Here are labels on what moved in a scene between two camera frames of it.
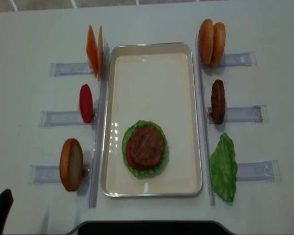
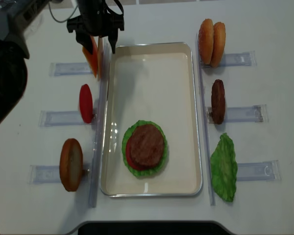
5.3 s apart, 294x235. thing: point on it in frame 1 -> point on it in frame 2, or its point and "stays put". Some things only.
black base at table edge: [150, 227] stays put
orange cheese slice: [100, 54] stays put
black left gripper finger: [0, 210] -> [96, 18]
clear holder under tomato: [48, 118] stays put
